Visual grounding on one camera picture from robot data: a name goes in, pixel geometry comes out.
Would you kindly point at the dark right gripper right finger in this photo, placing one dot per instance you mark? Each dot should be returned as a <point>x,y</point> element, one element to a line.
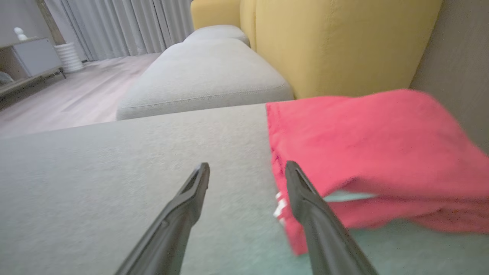
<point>324,236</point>

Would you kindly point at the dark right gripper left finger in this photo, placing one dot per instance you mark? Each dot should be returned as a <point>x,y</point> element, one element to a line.
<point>172,233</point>

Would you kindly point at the red mesh basketball jersey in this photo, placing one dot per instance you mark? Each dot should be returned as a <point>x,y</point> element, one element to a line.
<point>363,137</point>

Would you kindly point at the large grey sofa seat cushion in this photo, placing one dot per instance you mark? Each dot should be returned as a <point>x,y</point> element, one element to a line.
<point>95,172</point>

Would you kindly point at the medium grey sofa seat cushion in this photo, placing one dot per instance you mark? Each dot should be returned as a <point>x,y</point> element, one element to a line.
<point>206,80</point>

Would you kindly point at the wide yellow sofa backrest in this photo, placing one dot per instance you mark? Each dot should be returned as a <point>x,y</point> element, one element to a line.
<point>344,46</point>

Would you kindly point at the white ribbed vase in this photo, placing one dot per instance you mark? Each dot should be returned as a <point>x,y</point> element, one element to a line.
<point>68,57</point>

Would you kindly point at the small grey sofa seat cushion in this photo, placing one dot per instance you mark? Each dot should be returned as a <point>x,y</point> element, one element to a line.
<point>217,32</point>

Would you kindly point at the grey pleated curtain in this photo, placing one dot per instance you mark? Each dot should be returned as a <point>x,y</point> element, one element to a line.
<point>122,23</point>

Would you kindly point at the grey low TV cabinet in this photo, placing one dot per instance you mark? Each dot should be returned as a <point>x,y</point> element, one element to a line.
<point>36,57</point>

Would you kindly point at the narrow yellow sofa backrest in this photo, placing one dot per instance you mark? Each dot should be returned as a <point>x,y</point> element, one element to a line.
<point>216,13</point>

